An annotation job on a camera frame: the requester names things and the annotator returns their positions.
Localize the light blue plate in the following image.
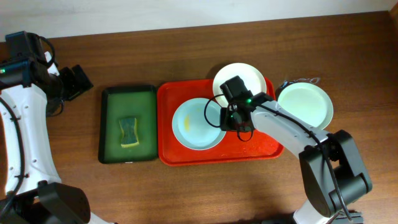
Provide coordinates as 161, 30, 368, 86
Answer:
172, 98, 226, 151

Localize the mint green plate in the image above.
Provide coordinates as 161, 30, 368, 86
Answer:
277, 82, 334, 129

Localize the yellow green scrub sponge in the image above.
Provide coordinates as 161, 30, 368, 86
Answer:
119, 117, 139, 147

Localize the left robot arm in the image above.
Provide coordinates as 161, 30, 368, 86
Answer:
1, 31, 101, 224

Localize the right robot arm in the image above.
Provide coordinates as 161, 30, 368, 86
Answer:
220, 76, 373, 224

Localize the dark green tray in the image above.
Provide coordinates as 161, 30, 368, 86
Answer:
98, 85, 158, 164

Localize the red plastic tray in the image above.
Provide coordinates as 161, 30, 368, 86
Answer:
157, 79, 284, 166

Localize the cream white plate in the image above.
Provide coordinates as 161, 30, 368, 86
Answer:
213, 63, 267, 96

